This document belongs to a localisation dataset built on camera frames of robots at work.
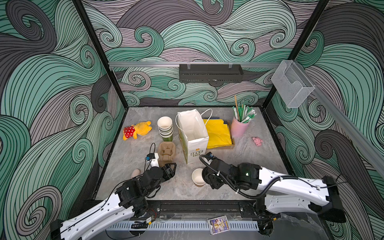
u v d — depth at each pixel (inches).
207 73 37.6
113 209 19.2
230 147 37.1
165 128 32.9
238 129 38.8
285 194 18.0
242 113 37.4
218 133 39.3
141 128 38.9
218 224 26.8
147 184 21.3
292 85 30.9
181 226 29.9
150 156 26.2
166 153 35.5
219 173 19.6
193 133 39.7
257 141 38.0
